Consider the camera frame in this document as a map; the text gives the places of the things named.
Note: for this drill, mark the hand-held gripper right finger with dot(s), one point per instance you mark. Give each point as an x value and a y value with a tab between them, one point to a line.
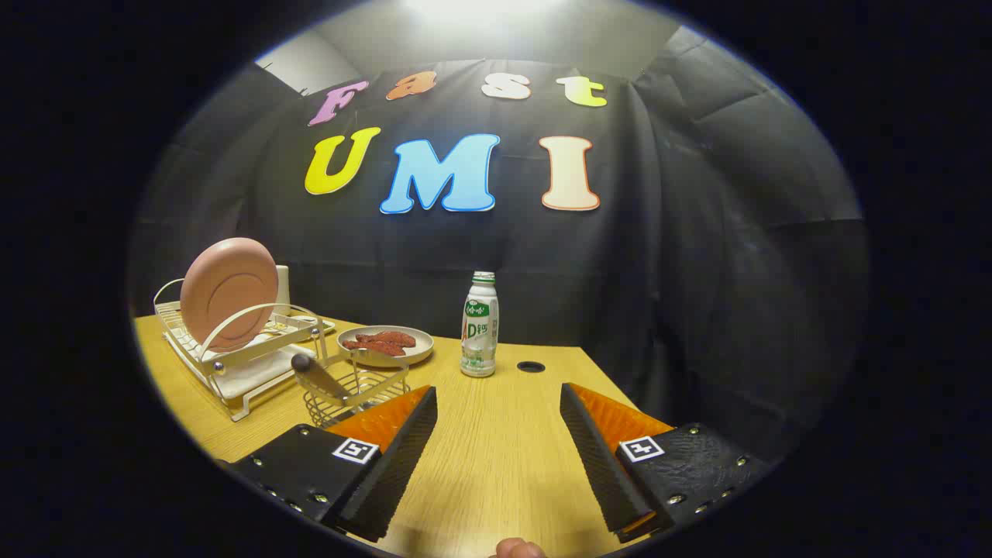
597	457

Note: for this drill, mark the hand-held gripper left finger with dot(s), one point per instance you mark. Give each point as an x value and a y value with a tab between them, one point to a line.
403	457

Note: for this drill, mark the pink plate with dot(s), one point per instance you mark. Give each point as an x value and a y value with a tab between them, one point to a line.
229	291

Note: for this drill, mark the beige plate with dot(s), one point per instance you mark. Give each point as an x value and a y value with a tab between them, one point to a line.
411	355

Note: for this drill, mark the red food piece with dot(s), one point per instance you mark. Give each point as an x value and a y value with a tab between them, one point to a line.
372	347
391	338

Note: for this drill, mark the white green-label drink bottle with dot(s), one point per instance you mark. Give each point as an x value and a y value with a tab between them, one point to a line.
479	325

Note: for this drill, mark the white drip tray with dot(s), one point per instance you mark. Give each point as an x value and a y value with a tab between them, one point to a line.
248	380

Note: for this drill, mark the white toaster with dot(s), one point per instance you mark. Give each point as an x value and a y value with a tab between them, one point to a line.
283	291

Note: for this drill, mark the black backdrop cloth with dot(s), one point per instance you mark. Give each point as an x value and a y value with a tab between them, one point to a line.
697	256

